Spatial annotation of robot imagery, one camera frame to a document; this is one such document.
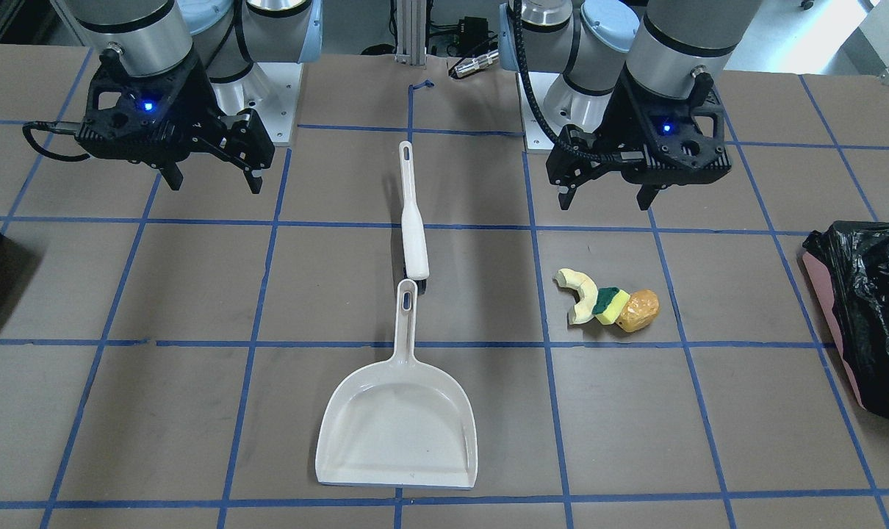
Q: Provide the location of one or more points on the aluminium frame post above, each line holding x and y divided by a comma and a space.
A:
411, 32

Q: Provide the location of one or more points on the white hand brush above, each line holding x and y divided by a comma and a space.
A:
417, 266

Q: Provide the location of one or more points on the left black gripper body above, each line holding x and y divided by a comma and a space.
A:
622, 117

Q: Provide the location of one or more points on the pale curved foam piece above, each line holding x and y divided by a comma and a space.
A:
586, 292

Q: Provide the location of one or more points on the white plastic dustpan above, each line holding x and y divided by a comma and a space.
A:
400, 422

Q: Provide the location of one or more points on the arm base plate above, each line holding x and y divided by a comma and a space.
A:
560, 105
272, 90

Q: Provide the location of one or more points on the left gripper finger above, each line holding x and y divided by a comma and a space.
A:
647, 194
566, 193

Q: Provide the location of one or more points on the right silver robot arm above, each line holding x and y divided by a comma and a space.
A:
152, 37

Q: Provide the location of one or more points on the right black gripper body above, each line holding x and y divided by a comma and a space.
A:
200, 98

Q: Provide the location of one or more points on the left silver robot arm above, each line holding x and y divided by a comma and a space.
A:
590, 42

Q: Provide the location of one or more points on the bin black bag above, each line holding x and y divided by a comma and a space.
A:
848, 265

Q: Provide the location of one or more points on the yellow green sponge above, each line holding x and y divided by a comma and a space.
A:
609, 304

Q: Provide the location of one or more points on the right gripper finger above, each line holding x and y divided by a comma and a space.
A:
253, 172
172, 175

